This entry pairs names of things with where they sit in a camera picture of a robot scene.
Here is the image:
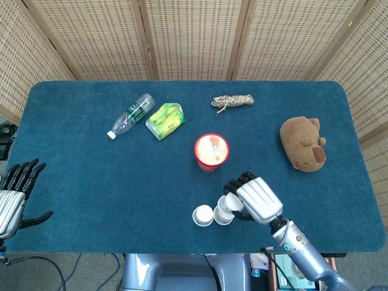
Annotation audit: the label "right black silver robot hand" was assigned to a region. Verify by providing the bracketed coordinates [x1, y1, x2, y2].
[223, 171, 284, 226]

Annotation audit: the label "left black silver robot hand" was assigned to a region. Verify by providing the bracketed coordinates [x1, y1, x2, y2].
[0, 158, 54, 240]

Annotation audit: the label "white paper cup fern print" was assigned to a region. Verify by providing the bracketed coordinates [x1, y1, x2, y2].
[213, 203, 236, 226]

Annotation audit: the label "white paper cup blue flowers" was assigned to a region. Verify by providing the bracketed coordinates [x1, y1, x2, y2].
[192, 205, 214, 227]

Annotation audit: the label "orange instant noodle cup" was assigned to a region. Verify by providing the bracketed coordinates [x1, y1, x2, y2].
[194, 133, 230, 173]

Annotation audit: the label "colourful snack package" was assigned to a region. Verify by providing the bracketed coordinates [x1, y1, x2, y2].
[250, 253, 270, 278]

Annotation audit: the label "brown capybara plush toy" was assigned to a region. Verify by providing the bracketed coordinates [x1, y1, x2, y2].
[279, 116, 327, 173]

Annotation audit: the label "teal product box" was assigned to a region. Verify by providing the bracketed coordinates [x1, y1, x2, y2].
[274, 254, 316, 291]

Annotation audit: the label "pink storage crate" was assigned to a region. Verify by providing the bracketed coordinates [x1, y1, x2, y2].
[268, 253, 337, 291]

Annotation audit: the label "blue felt table mat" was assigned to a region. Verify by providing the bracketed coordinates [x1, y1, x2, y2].
[4, 80, 386, 255]

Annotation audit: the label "grey robot torso base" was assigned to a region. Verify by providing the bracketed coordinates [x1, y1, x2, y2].
[121, 253, 252, 291]

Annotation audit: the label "green yellow tissue pack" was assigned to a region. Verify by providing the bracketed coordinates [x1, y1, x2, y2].
[145, 102, 187, 141]

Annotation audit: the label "woven bamboo screen panel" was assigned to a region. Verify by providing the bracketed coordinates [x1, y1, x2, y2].
[15, 0, 158, 81]
[306, 0, 388, 213]
[232, 0, 376, 81]
[139, 0, 251, 81]
[0, 0, 76, 125]

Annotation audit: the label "clear plastic water bottle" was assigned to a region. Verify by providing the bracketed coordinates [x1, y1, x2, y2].
[106, 93, 156, 140]

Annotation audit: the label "black equipment with cables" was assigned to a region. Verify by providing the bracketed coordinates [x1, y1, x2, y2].
[0, 115, 19, 161]

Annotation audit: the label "black cable on torso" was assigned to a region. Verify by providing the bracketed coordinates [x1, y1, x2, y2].
[203, 253, 224, 291]

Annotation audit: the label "coiled beige rope bundle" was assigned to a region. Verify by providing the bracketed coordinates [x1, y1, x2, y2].
[211, 94, 255, 115]

